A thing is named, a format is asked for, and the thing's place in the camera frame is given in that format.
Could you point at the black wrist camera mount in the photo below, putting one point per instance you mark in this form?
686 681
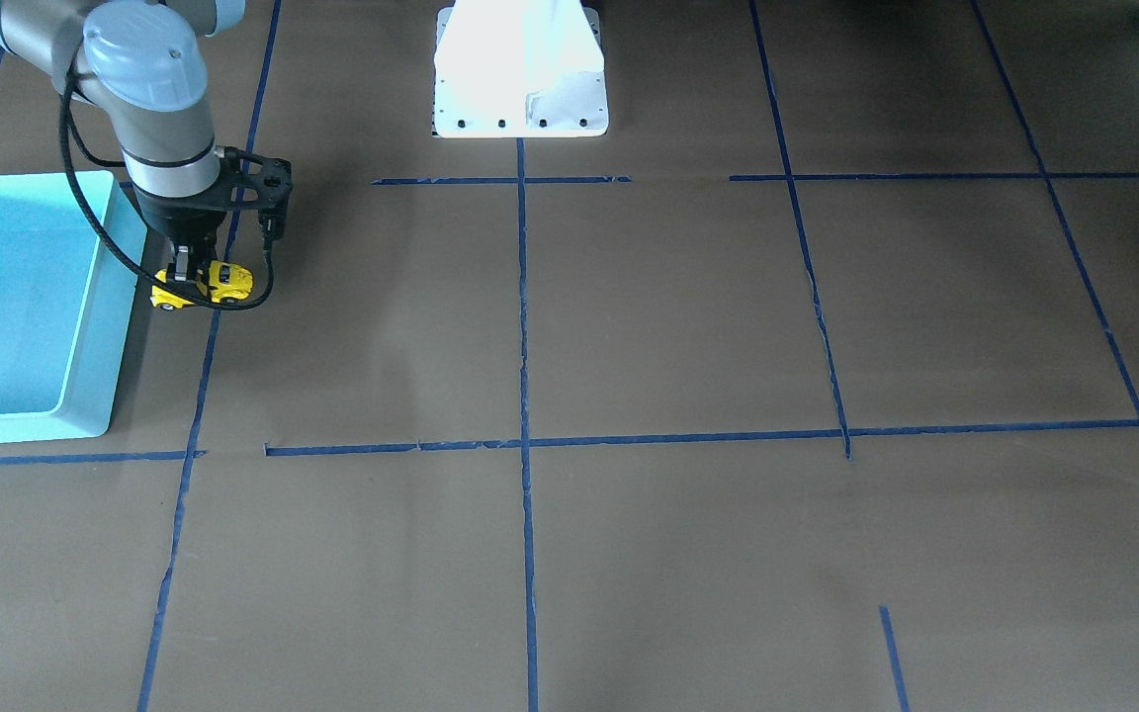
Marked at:
249 182

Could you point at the yellow beetle toy car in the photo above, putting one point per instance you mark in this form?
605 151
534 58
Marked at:
232 284

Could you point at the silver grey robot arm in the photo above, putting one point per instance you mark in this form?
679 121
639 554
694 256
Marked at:
140 62

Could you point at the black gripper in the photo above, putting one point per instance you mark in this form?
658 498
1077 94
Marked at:
171 219

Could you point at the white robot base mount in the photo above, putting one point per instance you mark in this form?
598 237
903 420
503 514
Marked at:
519 69

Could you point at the light blue plastic bin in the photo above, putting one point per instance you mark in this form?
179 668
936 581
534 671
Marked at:
65 310

